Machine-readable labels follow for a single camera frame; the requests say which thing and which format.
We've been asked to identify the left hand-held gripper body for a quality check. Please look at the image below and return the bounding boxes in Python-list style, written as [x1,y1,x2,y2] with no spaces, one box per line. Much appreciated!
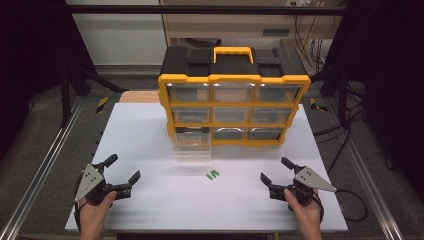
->
[73,162,133,206]

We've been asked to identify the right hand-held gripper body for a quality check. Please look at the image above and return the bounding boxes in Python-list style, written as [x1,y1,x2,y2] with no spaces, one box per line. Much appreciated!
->
[268,164,338,212]

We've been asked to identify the clear plastic drawer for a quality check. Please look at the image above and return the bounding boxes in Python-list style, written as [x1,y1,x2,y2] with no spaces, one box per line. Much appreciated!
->
[172,127,214,164]

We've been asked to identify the yellow black drawer organizer cabinet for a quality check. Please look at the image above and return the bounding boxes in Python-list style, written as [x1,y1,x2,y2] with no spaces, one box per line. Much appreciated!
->
[157,45,312,148]

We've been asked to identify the person's left hand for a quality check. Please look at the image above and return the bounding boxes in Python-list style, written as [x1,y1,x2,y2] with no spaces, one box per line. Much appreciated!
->
[78,190,118,223]

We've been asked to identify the person's right hand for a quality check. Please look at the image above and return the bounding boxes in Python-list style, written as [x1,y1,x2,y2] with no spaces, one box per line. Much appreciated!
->
[283,188,324,228]

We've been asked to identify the yellow black striped foot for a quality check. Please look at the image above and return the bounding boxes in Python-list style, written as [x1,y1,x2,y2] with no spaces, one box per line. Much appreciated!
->
[309,97,329,113]
[95,95,110,114]

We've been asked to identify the light wooden board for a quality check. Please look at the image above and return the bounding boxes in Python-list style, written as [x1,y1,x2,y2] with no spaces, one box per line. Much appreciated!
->
[118,89,161,104]

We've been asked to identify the black metal stand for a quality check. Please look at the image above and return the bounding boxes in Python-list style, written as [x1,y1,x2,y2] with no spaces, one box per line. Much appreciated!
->
[311,64,352,130]
[59,64,130,128]

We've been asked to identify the black curtain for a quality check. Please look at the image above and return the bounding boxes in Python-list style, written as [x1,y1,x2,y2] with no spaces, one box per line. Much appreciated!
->
[0,0,98,158]
[319,0,424,193]

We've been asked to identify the light wooden furniture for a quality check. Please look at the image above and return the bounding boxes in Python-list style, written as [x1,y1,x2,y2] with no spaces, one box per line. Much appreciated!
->
[159,0,348,48]

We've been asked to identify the white power strip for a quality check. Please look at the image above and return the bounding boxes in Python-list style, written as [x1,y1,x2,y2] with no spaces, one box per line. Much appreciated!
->
[285,0,315,8]

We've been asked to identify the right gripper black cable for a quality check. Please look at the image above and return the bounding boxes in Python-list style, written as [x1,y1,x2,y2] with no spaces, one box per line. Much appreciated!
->
[312,191,325,224]

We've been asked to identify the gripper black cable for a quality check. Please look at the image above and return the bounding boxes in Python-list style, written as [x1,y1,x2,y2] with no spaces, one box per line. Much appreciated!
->
[312,191,325,224]
[73,176,85,232]

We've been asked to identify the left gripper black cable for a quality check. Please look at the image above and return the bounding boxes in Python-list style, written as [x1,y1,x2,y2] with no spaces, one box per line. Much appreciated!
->
[73,176,85,232]

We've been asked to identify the black floor cables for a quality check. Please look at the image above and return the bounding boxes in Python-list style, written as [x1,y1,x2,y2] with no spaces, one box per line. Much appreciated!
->
[313,83,368,175]

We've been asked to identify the aluminium frame rail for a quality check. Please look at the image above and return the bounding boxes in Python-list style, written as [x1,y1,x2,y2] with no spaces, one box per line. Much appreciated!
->
[0,96,86,240]
[343,133,406,240]

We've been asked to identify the black looped floor cable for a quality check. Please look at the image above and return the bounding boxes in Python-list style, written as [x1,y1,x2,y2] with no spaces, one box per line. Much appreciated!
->
[334,188,369,223]

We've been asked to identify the bundle of hanging black cables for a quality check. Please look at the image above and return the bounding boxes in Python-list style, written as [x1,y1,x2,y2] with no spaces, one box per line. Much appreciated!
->
[292,14,335,68]

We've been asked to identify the black horizontal frame bar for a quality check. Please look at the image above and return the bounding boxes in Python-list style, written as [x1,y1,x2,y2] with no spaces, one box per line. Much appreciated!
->
[66,4,348,16]

